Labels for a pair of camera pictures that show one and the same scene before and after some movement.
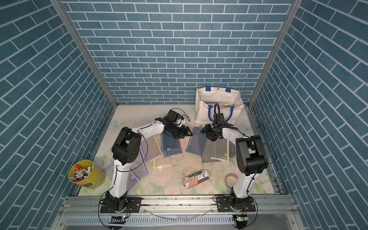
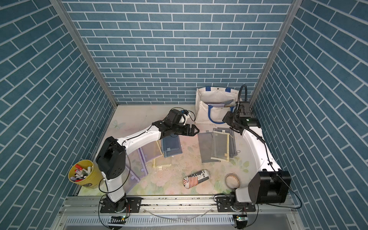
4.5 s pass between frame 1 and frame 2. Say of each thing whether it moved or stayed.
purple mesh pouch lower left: stayed
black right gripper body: moved
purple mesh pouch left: stayed
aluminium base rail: stayed
